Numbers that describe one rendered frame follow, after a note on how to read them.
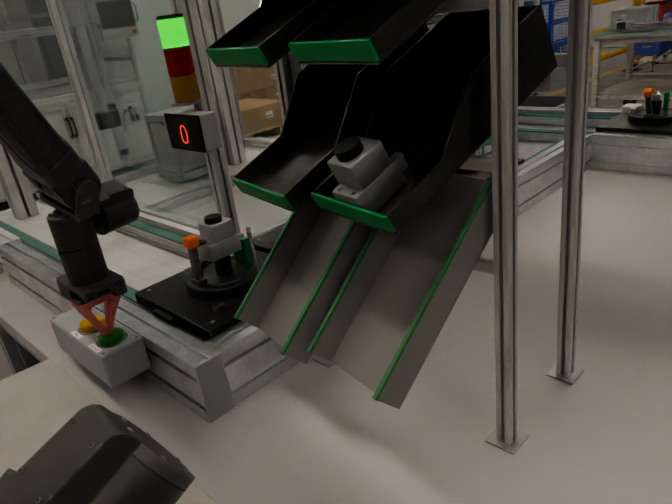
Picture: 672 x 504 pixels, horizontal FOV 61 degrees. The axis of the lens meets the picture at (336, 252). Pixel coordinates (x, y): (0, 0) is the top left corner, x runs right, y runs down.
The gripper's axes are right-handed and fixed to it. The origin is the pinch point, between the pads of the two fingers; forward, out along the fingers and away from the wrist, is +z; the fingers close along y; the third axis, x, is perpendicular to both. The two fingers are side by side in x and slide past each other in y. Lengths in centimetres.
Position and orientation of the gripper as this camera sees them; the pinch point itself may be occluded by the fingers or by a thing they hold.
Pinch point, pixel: (106, 329)
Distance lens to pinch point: 97.1
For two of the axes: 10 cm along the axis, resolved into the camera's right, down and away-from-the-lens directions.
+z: 1.2, 9.1, 4.1
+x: -6.9, 3.7, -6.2
